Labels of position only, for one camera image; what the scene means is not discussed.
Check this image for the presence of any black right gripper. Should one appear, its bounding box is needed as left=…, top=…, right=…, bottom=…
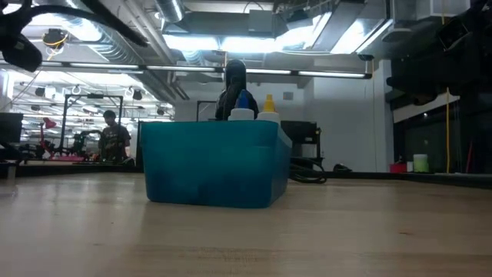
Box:
left=386, top=0, right=492, bottom=105

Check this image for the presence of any large yellow food coloring bottle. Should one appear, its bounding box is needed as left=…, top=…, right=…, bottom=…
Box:
left=256, top=94, right=281, bottom=124

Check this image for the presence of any large blue food coloring bottle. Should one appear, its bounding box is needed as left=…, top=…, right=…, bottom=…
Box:
left=228, top=88, right=255, bottom=122

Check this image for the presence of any teal plastic bin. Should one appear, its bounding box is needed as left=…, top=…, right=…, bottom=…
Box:
left=140, top=119, right=293, bottom=209

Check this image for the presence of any white ceiling box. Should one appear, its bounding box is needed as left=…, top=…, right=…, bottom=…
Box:
left=417, top=0, right=472, bottom=19

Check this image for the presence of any green plastic container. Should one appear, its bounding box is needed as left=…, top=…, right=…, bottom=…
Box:
left=413, top=153, right=430, bottom=173

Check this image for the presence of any long tube light fixture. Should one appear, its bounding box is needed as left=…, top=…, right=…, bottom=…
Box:
left=0, top=59, right=373, bottom=80

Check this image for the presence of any black and grey cabinet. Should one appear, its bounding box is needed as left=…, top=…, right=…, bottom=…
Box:
left=135, top=121, right=144, bottom=170

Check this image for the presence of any person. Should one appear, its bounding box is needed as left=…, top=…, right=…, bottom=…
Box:
left=98, top=109, right=132, bottom=162

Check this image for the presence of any black screen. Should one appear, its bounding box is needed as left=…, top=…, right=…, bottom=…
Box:
left=0, top=112, right=24, bottom=144

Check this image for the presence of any black lamp cable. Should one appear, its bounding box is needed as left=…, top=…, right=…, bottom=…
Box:
left=288, top=156, right=327, bottom=185

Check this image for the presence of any black yellow cord reel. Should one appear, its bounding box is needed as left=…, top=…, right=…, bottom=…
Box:
left=41, top=27, right=70, bottom=51

